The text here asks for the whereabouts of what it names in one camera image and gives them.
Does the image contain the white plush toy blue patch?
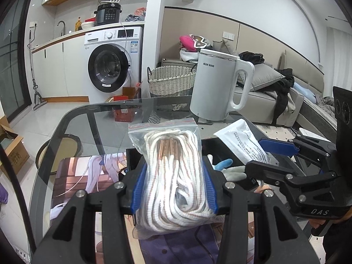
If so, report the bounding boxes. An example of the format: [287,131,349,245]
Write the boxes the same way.
[207,154,247,182]

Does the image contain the bagged white rope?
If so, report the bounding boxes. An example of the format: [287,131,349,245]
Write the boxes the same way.
[127,117,221,240]

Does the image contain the white printed paper packet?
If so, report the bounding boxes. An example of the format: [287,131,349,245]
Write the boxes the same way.
[214,119,269,165]

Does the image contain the right hand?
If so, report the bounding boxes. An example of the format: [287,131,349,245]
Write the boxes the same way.
[308,214,351,237]

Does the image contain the black cardboard box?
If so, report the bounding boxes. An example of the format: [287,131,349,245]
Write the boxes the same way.
[125,137,265,193]

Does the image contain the beige sofa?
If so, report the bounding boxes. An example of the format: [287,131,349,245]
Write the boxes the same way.
[239,49,337,135]

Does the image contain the black clothes on sofa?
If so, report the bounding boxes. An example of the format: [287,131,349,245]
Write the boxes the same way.
[239,51,295,125]

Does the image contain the red box on floor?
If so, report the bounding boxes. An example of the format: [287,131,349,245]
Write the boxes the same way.
[113,95,141,123]

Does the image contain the grey sofa cushion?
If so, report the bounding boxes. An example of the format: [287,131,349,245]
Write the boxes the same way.
[250,64,284,92]

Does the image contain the white electric kettle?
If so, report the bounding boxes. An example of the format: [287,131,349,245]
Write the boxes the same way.
[190,49,255,121]

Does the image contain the woven laundry basket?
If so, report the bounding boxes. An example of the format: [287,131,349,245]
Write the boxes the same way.
[147,66,196,97]

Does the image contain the floor mop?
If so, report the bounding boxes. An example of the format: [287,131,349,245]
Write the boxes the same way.
[27,26,48,111]

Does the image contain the white washing machine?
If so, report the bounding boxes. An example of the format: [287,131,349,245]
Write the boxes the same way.
[84,26,143,104]

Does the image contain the brown cardboard box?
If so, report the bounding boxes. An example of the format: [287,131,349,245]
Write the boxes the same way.
[1,116,29,175]

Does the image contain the pink clothing pile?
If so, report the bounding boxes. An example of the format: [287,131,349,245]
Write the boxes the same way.
[179,35,197,53]

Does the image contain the black rice cooker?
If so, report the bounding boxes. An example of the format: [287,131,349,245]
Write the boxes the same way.
[94,2,122,26]

